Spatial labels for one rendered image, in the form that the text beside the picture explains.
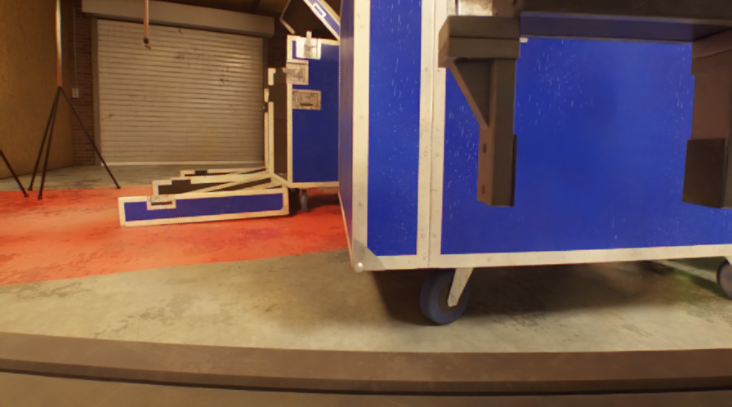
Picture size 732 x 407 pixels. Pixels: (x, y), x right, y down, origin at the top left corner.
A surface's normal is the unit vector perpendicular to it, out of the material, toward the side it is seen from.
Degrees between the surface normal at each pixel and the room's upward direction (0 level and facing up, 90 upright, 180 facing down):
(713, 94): 90
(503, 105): 90
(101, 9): 90
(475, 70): 90
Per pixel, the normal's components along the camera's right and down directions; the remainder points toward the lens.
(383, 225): 0.10, 0.09
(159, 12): 0.44, 0.08
